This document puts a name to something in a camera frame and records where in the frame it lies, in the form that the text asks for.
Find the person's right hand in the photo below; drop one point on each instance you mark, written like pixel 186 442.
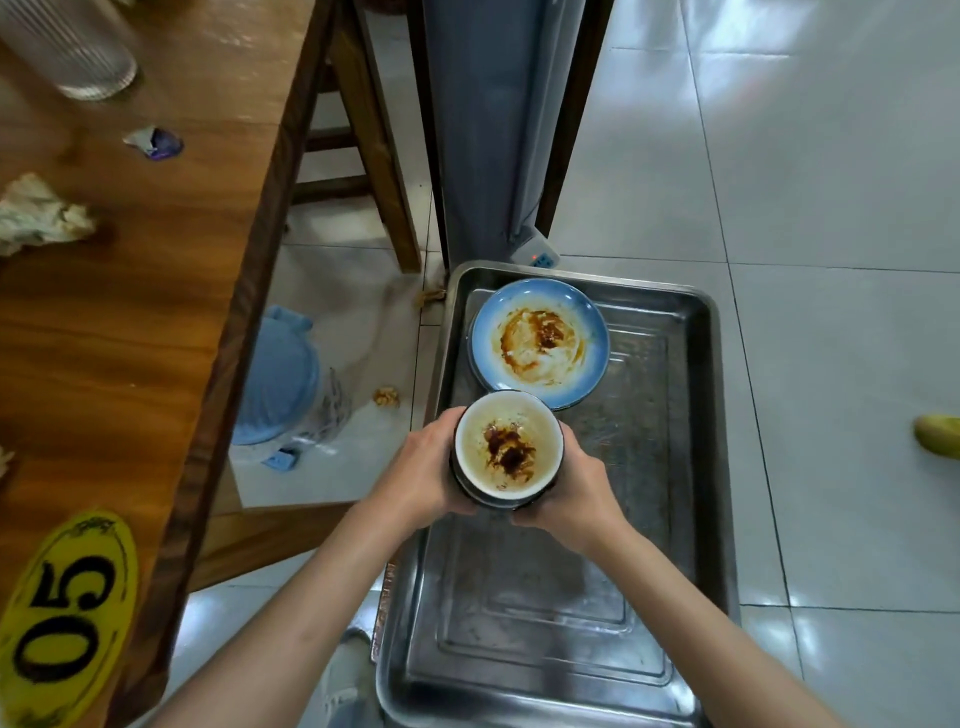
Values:
pixel 581 502

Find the person's left hand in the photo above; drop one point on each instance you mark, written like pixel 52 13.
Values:
pixel 420 480

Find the white bowl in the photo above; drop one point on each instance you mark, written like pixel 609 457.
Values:
pixel 510 420
pixel 487 504

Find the metal tray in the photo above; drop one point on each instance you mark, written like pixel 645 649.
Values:
pixel 525 600

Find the used napkins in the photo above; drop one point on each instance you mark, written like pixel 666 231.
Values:
pixel 37 214

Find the person's right forearm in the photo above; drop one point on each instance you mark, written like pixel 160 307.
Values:
pixel 701 645

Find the person's left forearm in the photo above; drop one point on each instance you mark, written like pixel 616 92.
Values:
pixel 300 630

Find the blue plastic trash bin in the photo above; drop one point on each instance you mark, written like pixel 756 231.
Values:
pixel 274 375

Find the white power strip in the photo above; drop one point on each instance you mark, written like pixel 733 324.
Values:
pixel 536 251

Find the dark wooden table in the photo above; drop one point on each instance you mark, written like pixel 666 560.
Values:
pixel 150 300

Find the grey blue pillar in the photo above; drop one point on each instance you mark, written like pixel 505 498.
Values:
pixel 495 127

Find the yellow oval number sticker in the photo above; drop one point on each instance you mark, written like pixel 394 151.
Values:
pixel 64 622

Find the brown wooden post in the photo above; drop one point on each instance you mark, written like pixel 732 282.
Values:
pixel 577 112

